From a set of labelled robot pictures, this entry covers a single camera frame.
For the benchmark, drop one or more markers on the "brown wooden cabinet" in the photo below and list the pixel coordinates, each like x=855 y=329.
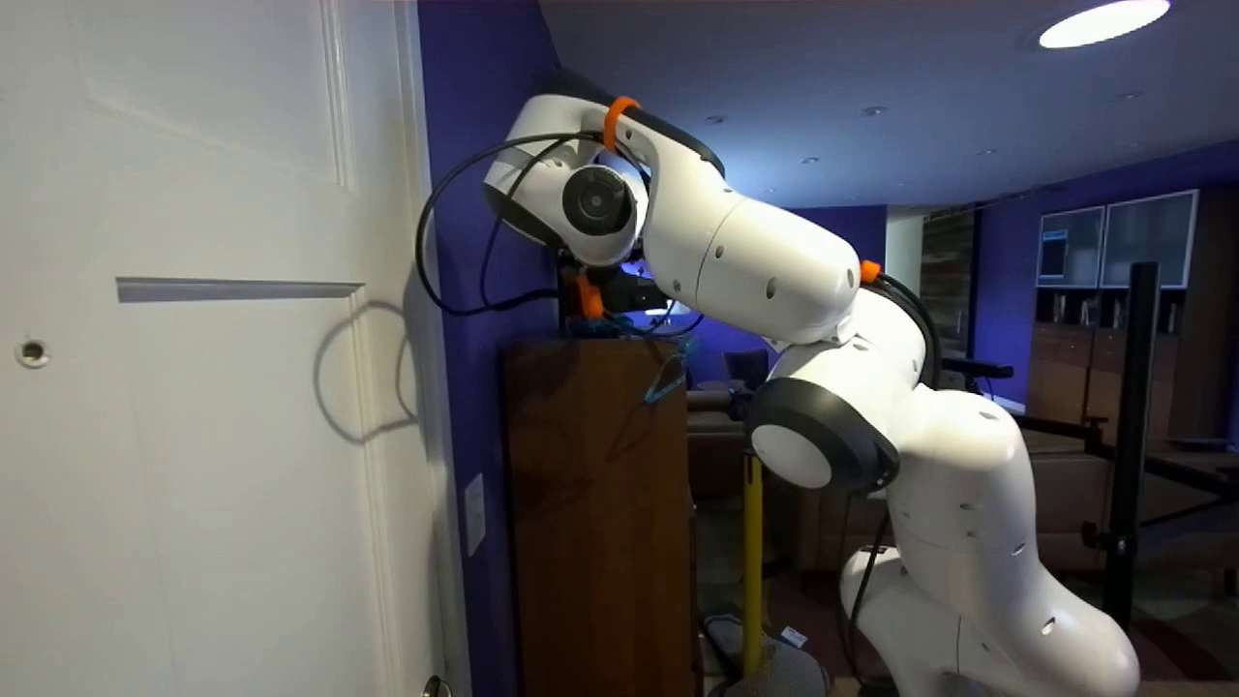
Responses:
x=583 y=544

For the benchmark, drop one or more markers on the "white panelled door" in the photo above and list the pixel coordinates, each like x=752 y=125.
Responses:
x=216 y=491

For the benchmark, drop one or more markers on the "small round door peephole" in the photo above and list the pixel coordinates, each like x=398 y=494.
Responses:
x=33 y=354

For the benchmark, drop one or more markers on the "yellow stanchion pole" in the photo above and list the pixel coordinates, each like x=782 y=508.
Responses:
x=752 y=555

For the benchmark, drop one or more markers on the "white framed glass wall cabinet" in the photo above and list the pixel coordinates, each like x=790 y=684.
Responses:
x=1134 y=238

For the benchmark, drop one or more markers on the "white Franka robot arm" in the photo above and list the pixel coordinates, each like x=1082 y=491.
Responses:
x=929 y=491

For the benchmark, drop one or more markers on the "white wall switch plate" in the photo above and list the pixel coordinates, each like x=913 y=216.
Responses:
x=472 y=514

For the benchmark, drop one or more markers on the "round ceiling light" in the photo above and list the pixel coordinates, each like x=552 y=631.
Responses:
x=1104 y=21

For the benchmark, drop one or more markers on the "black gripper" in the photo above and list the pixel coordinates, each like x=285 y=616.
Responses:
x=624 y=305

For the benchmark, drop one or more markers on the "round grey stanchion base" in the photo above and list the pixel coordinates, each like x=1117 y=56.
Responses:
x=775 y=672

